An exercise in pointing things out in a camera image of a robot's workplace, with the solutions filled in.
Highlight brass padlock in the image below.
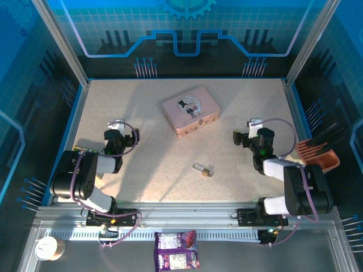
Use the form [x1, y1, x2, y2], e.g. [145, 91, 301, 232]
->
[192, 163, 211, 178]

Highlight pink cartoon tin box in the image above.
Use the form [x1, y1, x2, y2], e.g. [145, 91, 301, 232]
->
[162, 86, 221, 138]

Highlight cream and terracotta knife block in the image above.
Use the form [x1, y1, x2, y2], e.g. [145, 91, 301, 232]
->
[294, 138, 341, 175]

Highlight purple snack packet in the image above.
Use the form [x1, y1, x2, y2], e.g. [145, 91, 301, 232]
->
[154, 230, 200, 270]

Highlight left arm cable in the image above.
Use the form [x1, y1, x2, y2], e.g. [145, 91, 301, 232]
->
[69, 121, 142, 249]

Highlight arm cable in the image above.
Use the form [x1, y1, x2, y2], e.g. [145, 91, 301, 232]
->
[260, 118, 320, 248]
[69, 121, 142, 249]

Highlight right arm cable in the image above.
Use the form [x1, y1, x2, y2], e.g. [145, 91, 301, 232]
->
[260, 118, 320, 248]

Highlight black knife handle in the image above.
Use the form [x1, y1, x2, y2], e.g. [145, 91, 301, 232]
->
[305, 122, 339, 147]
[314, 135, 347, 156]
[309, 127, 345, 148]

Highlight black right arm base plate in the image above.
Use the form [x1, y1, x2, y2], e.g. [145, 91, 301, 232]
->
[237, 208, 289, 227]

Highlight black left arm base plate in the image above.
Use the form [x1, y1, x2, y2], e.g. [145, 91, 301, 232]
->
[86, 208, 138, 227]

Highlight aluminium mounting rail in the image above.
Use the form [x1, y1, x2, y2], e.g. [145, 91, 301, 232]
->
[34, 201, 338, 228]

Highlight white slotted cable duct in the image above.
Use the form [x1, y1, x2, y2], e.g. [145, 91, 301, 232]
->
[44, 230, 262, 242]

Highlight aluminium frame post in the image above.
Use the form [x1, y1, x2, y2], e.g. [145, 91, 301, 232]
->
[30, 0, 91, 87]
[284, 0, 341, 86]

